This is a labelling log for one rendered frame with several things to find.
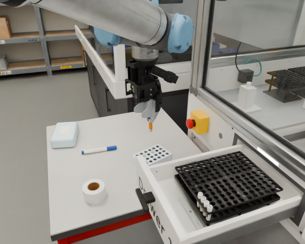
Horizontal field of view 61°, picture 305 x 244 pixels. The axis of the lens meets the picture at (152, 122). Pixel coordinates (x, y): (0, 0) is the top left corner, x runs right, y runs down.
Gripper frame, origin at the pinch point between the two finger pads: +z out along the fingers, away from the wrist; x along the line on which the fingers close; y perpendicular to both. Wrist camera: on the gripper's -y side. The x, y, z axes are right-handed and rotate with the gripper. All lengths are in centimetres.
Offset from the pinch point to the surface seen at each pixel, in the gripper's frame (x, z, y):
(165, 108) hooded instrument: -45, 28, -44
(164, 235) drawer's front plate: 29.3, 12.2, 18.5
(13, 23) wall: -406, 26, -39
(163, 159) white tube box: 1.7, 17.8, -4.1
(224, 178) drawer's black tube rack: 28.6, 7.0, -2.9
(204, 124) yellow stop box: 3.4, 8.7, -22.1
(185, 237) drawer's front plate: 36.6, 4.3, 19.4
